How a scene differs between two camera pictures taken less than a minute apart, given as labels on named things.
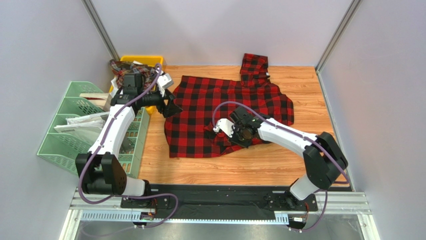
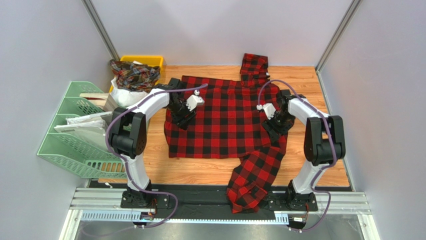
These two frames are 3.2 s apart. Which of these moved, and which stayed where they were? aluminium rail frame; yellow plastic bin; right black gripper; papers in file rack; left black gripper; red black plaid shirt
Moved: left black gripper; red black plaid shirt; right black gripper
Stayed: yellow plastic bin; aluminium rail frame; papers in file rack
